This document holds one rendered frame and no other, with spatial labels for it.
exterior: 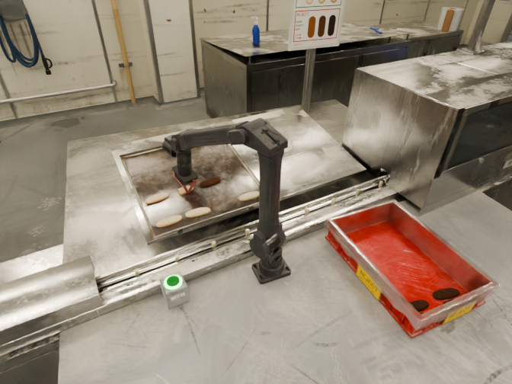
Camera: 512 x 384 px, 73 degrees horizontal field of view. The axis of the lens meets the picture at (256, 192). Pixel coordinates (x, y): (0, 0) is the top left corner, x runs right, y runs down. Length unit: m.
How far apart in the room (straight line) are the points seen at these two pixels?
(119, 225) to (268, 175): 0.75
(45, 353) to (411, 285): 1.18
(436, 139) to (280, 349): 0.94
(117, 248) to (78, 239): 0.17
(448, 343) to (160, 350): 0.84
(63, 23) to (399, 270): 4.16
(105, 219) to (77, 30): 3.33
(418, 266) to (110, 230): 1.18
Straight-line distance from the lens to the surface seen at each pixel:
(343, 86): 3.66
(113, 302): 1.20
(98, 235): 1.51
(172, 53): 4.59
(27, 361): 1.33
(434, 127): 1.48
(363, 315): 1.20
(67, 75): 4.76
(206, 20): 5.00
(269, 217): 1.07
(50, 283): 1.25
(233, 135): 0.98
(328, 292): 1.23
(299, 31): 2.06
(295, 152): 1.72
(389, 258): 1.39
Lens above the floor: 1.77
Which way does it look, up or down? 36 degrees down
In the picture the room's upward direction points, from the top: 1 degrees clockwise
